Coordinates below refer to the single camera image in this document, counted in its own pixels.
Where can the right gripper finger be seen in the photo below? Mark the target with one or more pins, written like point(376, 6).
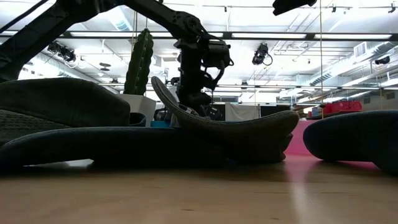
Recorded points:
point(292, 5)

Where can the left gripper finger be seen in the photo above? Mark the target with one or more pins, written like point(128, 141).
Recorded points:
point(206, 107)
point(190, 101)

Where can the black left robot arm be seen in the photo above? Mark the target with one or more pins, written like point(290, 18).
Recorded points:
point(37, 34)

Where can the black office chair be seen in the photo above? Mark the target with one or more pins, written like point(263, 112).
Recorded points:
point(163, 115)

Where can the white hanging cloth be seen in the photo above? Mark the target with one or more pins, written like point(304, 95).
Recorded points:
point(242, 112)

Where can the teal plastic bin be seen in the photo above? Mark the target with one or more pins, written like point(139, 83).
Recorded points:
point(160, 124)

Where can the tall green cactus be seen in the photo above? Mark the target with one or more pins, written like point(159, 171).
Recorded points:
point(138, 62)

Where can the black partition panel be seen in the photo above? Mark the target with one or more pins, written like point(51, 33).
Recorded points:
point(275, 113)

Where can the dark slipper left foreground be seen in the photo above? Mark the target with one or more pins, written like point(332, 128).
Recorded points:
point(109, 143)

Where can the pink plastic bin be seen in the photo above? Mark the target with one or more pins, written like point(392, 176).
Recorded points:
point(298, 140)

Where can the black ceiling speaker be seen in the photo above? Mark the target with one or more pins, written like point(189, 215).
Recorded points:
point(382, 60)

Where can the blue storage box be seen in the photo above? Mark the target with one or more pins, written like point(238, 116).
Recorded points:
point(316, 111)

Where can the red storage bins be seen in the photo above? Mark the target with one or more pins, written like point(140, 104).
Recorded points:
point(342, 107)

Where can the dark shelf cart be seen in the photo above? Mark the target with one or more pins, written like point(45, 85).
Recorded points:
point(326, 115)

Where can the black ceiling spotlight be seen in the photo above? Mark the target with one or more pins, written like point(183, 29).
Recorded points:
point(66, 54)

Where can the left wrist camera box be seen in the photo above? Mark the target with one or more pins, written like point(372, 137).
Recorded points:
point(217, 54)

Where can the black overhead frame bar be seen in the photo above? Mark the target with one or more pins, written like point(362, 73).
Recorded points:
point(311, 36)

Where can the black overhead camera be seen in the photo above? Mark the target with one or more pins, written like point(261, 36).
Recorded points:
point(260, 54)

